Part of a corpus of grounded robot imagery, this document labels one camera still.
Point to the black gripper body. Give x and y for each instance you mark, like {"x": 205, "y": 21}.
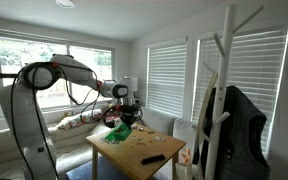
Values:
{"x": 129, "y": 113}

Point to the green storage box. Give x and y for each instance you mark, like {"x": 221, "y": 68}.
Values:
{"x": 117, "y": 135}

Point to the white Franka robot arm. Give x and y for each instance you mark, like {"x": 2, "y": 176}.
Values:
{"x": 27, "y": 126}

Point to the large white figure cutout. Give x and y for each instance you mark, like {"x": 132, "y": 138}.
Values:
{"x": 137, "y": 127}

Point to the small dark picture sticker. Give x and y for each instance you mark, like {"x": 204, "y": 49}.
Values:
{"x": 150, "y": 132}

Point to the gray sofa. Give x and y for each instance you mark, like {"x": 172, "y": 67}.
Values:
{"x": 157, "y": 120}

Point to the purple patterned sticker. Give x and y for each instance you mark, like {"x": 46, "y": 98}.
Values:
{"x": 108, "y": 142}

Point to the small pale picture sticker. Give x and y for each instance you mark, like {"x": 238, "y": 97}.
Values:
{"x": 159, "y": 138}

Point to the black remote control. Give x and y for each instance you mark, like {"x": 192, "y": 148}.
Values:
{"x": 153, "y": 159}

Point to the narrow white window blind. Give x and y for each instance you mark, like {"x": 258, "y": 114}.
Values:
{"x": 166, "y": 80}

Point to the long floral pillow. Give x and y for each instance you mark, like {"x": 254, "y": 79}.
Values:
{"x": 77, "y": 120}

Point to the blue rug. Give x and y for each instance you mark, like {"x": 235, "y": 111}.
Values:
{"x": 104, "y": 170}

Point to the cream sofa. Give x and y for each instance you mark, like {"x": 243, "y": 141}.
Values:
{"x": 70, "y": 140}

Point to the orange octopus plush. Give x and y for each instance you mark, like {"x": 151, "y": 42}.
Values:
{"x": 185, "y": 155}

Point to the beige leaning board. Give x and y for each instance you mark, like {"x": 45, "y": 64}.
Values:
{"x": 206, "y": 106}

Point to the white coat rack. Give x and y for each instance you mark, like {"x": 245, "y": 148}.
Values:
{"x": 222, "y": 83}

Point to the dark hanging jacket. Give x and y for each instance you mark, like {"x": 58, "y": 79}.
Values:
{"x": 244, "y": 140}

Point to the large picture window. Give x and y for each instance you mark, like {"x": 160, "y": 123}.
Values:
{"x": 20, "y": 56}

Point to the round ceiling light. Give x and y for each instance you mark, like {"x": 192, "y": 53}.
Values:
{"x": 65, "y": 3}

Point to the wide white window blind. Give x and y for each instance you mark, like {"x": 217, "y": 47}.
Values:
{"x": 250, "y": 66}

